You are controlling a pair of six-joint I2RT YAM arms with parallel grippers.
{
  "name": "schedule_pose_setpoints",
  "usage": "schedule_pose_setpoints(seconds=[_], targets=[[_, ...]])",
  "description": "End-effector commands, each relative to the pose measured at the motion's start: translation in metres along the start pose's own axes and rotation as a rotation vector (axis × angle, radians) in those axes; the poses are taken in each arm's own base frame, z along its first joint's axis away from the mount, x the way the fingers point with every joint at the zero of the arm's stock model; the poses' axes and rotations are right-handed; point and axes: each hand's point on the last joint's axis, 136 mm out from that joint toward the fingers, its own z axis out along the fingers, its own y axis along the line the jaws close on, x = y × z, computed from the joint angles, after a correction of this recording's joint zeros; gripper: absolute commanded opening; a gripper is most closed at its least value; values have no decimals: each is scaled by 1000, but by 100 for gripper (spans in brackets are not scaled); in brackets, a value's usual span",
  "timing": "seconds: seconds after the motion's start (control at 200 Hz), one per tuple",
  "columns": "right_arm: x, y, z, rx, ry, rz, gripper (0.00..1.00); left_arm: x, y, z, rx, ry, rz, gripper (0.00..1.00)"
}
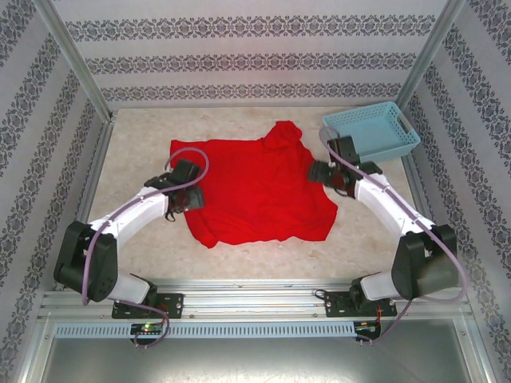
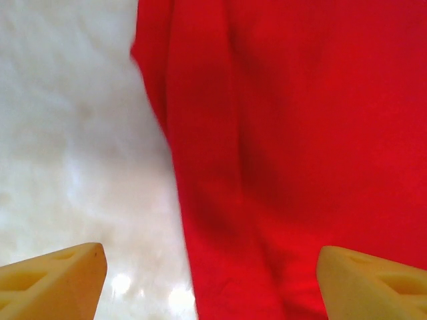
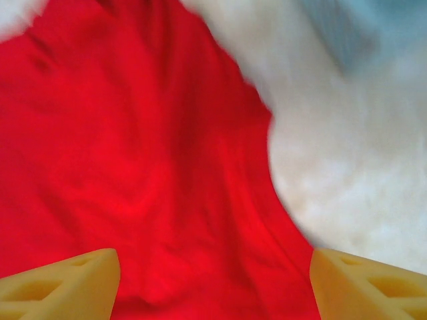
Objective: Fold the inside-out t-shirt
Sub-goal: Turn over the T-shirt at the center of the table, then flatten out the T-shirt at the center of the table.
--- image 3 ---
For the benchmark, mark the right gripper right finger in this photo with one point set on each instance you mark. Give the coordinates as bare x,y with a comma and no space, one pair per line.
360,293

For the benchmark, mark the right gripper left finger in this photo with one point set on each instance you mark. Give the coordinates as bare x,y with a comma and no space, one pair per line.
66,290

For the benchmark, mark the red t-shirt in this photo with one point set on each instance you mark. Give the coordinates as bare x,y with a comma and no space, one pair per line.
133,150

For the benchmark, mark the light blue plastic basket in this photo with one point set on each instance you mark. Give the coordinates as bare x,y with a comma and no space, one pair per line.
367,26

